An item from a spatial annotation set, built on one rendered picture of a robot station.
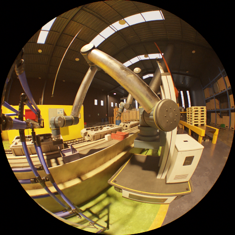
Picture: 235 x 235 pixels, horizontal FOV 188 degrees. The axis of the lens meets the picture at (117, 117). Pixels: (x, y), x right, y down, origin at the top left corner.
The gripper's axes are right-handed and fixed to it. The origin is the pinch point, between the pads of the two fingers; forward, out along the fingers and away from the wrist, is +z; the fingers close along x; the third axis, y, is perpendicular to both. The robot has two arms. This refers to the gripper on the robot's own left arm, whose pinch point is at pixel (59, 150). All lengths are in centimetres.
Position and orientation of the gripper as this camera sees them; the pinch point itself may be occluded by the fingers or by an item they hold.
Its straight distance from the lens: 95.6
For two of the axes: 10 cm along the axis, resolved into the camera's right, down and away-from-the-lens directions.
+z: 0.4, 10.0, 0.2
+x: -6.0, 0.4, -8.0
